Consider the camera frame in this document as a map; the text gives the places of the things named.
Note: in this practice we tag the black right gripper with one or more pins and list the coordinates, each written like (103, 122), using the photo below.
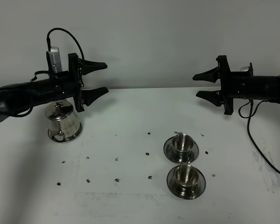
(233, 85)

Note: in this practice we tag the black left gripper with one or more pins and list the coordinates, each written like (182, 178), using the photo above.
(67, 83)

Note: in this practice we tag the stainless steel teapot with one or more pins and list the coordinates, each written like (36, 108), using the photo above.
(63, 123)

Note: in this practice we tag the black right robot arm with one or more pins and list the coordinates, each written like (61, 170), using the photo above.
(263, 88)

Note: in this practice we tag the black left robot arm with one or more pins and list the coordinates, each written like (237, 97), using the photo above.
(18, 100)

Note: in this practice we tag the far stainless steel teacup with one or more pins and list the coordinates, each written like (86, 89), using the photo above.
(182, 144)

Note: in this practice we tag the stainless steel teacup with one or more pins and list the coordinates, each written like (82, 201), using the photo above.
(182, 144)
(186, 176)

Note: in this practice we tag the far stainless steel saucer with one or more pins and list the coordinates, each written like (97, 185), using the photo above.
(168, 151)

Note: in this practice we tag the stainless steel saucer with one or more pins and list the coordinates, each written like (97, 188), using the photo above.
(182, 192)
(168, 151)

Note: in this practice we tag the near stainless steel teacup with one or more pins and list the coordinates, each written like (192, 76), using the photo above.
(186, 176)

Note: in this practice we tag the near stainless steel saucer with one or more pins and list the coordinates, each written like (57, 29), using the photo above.
(182, 192)

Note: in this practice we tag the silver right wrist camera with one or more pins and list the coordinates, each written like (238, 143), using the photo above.
(248, 68)

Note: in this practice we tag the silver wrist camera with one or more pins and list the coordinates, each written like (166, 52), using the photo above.
(248, 68)
(54, 60)

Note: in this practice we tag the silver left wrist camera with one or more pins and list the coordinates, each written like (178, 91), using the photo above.
(54, 60)

